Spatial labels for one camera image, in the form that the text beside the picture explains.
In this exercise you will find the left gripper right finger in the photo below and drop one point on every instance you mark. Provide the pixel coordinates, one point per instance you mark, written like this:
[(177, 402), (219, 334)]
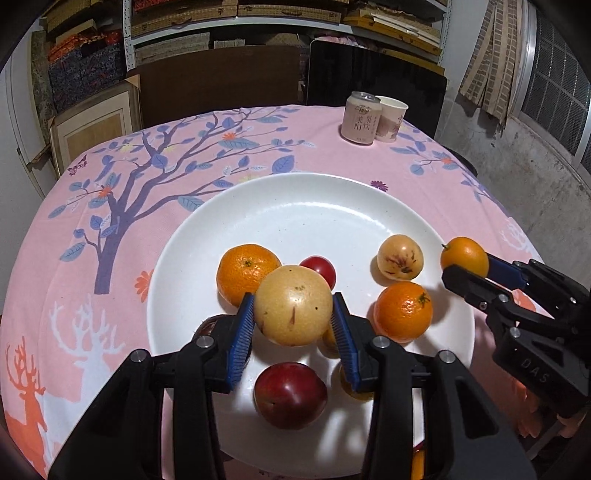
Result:
[(465, 435)]

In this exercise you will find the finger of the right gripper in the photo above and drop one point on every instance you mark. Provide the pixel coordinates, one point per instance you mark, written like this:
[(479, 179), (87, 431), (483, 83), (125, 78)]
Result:
[(517, 274), (477, 291)]

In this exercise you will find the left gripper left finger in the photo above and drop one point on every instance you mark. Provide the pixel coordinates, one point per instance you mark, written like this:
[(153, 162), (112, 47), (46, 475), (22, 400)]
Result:
[(119, 435)]

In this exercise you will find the speckled yellow passion fruit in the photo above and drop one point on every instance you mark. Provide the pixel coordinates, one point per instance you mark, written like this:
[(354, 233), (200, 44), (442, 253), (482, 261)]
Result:
[(400, 258)]

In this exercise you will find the small brown longan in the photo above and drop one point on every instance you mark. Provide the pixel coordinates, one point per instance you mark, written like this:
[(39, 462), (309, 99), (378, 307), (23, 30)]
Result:
[(328, 339)]

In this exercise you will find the dark red plum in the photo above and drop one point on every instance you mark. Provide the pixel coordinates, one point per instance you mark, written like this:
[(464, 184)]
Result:
[(290, 395)]

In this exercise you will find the pale yellow fruit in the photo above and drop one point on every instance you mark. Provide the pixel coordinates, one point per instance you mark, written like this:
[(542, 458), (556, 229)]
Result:
[(293, 306)]

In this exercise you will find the right hand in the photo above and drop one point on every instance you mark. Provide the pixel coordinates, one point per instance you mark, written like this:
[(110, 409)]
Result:
[(533, 415)]

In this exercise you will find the red cherry tomato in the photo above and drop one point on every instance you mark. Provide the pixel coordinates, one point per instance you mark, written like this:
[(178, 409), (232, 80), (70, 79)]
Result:
[(418, 463)]

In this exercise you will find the large orange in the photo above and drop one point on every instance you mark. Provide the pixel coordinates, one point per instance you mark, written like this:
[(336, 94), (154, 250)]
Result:
[(403, 312)]

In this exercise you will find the white oval plate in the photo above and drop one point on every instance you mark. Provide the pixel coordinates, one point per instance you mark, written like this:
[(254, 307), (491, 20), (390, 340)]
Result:
[(295, 216)]

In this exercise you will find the pink deer tablecloth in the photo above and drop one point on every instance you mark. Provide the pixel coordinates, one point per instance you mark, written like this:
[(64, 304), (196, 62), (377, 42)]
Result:
[(76, 300)]

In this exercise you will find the window at right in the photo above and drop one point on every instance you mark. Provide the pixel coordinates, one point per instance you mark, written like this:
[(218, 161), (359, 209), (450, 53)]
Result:
[(553, 92)]

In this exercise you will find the pink paper cup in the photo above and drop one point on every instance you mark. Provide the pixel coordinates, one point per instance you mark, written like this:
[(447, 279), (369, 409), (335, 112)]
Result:
[(393, 113)]

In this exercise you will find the beige checked curtain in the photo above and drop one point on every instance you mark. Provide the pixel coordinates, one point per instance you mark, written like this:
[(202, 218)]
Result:
[(490, 82)]

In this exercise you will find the pink drink can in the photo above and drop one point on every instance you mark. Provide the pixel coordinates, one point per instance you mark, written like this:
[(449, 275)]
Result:
[(361, 118)]

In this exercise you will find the black chair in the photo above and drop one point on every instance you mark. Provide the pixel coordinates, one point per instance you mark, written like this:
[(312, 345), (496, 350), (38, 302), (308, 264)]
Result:
[(336, 70)]

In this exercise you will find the metal storage shelf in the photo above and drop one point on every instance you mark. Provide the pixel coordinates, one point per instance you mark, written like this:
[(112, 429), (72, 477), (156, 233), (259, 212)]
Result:
[(374, 27)]

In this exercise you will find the dark wooden chair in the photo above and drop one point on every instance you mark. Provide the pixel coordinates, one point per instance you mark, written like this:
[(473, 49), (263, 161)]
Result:
[(219, 79)]

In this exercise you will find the framed picture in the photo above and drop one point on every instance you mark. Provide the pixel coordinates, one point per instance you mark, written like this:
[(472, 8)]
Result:
[(107, 115)]

